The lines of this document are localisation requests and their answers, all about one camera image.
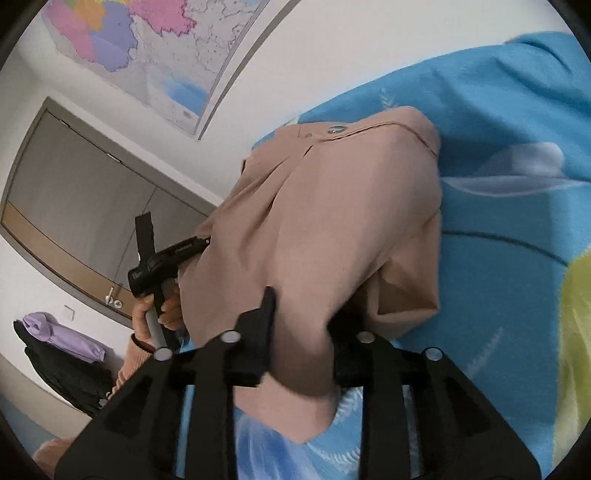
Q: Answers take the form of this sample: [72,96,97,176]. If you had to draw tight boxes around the blue floral bed sheet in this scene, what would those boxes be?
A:
[235,32,590,479]

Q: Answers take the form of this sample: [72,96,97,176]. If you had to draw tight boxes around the white light switch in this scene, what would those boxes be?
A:
[62,305,75,322]

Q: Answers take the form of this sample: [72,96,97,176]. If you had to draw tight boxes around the pink coat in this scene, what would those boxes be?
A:
[179,106,443,444]

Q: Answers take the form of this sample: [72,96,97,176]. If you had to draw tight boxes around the silver door handle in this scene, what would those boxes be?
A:
[104,287,122,310]

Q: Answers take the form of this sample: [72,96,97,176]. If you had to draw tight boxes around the black bag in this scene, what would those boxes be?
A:
[13,320,114,418]

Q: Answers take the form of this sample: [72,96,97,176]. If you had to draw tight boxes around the colourful wall map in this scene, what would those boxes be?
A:
[41,0,294,138]

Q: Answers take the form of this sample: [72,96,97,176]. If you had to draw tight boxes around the person's left hand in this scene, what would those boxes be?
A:
[131,283,184,350]

